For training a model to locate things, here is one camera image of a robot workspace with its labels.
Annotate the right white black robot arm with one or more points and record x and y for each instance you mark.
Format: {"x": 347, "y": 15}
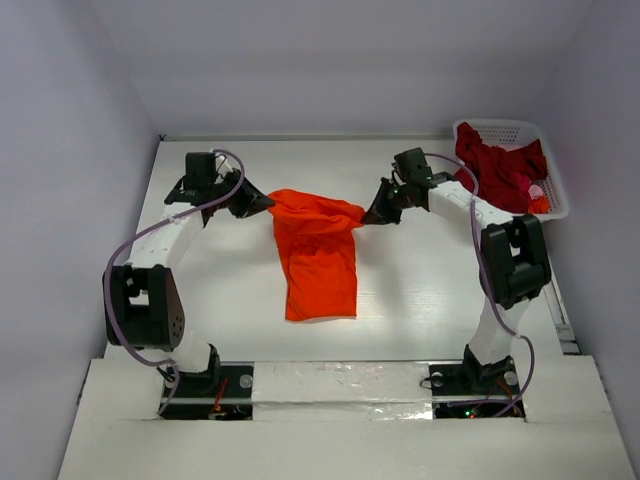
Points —
{"x": 512, "y": 257}

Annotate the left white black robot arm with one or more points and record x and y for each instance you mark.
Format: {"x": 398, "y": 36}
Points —
{"x": 143, "y": 309}

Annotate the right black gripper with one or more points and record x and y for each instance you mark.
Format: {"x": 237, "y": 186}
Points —
{"x": 386, "y": 198}

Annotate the small orange garment in basket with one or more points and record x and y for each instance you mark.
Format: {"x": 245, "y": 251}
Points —
{"x": 539, "y": 206}

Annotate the dark red t shirt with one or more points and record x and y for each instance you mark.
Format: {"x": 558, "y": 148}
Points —
{"x": 494, "y": 168}

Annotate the orange t shirt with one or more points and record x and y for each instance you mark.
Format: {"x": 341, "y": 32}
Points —
{"x": 317, "y": 252}

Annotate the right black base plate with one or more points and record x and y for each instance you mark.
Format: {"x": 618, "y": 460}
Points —
{"x": 455, "y": 396}

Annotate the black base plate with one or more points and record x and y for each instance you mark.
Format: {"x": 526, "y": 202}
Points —
{"x": 200, "y": 396}
{"x": 455, "y": 396}

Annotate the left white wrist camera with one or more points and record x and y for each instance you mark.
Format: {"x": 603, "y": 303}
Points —
{"x": 222, "y": 163}

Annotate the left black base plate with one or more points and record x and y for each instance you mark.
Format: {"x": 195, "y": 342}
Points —
{"x": 200, "y": 396}

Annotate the white plastic basket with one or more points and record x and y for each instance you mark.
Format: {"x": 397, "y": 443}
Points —
{"x": 512, "y": 134}

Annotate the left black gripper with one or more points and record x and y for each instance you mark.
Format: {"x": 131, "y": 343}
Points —
{"x": 251, "y": 201}

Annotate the pink garment in basket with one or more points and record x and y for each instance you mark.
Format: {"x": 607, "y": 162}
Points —
{"x": 526, "y": 188}

